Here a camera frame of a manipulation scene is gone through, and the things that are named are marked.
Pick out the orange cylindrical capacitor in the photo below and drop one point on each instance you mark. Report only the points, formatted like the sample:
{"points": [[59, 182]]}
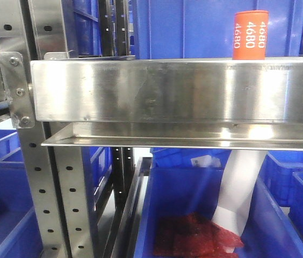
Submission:
{"points": [[250, 35]]}

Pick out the stainless steel shelf beam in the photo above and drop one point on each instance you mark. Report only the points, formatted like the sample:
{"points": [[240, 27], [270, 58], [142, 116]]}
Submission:
{"points": [[169, 90]]}

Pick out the large blue bin upper shelf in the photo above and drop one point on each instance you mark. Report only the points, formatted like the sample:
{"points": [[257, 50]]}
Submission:
{"points": [[204, 29]]}

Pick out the perforated steel shelf upright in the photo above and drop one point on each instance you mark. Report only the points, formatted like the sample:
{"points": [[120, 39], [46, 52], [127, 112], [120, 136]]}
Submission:
{"points": [[59, 177]]}

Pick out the blue bin lower centre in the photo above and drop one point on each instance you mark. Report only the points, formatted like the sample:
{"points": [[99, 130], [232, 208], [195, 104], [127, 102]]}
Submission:
{"points": [[180, 191]]}

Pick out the blue bin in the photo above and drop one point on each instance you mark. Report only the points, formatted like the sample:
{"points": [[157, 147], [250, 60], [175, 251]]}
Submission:
{"points": [[19, 232], [180, 191], [282, 173]]}

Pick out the red mesh pads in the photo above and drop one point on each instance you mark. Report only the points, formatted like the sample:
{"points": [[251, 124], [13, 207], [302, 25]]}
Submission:
{"points": [[193, 235]]}

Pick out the blue bin lower right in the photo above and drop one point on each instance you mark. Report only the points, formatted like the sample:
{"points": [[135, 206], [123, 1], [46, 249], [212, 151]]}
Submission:
{"points": [[282, 173]]}

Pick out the blue bin lower left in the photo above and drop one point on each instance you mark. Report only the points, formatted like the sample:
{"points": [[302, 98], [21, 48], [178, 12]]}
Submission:
{"points": [[19, 232]]}

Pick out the black rear rack post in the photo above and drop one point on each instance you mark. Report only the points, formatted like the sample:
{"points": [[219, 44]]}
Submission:
{"points": [[114, 27]]}

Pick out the steel corner bracket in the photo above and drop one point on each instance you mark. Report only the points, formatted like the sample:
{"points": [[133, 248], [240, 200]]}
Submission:
{"points": [[16, 89]]}

